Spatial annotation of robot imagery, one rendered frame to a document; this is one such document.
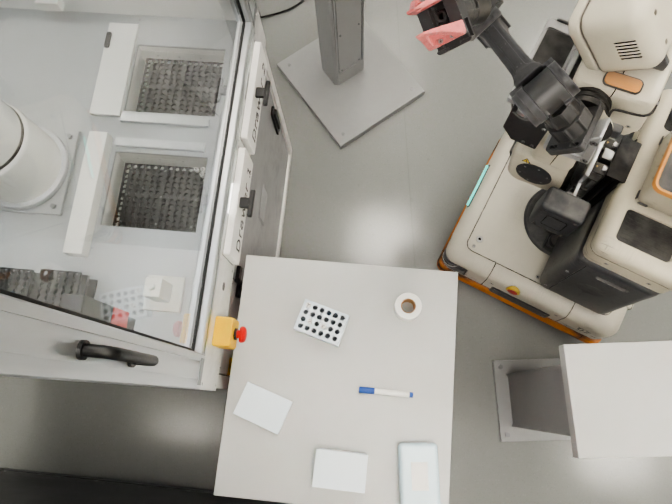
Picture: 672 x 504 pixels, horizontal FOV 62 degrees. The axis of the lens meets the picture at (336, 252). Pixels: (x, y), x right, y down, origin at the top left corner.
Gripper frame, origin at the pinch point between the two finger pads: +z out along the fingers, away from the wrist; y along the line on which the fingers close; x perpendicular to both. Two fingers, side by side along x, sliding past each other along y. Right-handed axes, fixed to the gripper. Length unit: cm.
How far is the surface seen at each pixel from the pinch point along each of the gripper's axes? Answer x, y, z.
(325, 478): -62, -83, 8
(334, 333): -62, -56, -14
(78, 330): -32, -19, 51
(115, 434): -180, -80, 7
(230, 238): -72, -23, -5
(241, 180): -71, -11, -15
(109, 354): -29, -23, 50
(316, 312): -65, -50, -15
